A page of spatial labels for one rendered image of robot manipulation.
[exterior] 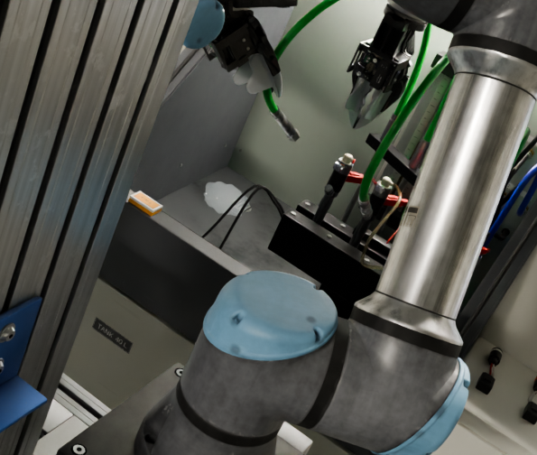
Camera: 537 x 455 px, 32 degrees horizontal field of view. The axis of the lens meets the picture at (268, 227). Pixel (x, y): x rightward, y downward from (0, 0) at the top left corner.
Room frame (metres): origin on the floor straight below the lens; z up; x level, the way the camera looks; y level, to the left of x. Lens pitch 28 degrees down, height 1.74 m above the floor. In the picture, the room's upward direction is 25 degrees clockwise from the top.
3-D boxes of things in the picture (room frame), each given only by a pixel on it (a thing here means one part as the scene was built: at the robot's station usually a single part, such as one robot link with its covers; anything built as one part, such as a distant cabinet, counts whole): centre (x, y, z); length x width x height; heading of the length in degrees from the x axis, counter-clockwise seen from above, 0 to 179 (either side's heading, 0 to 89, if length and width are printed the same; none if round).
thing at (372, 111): (1.46, -0.07, 1.23); 0.06 x 0.03 x 0.09; 163
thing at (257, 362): (0.77, -0.05, 1.20); 0.13 x 0.12 x 0.14; 100
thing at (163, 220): (1.30, -0.01, 0.87); 0.62 x 0.04 x 0.16; 73
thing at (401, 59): (1.46, -0.05, 1.34); 0.09 x 0.08 x 0.12; 163
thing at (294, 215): (1.49, -0.19, 0.91); 0.34 x 0.10 x 0.15; 73
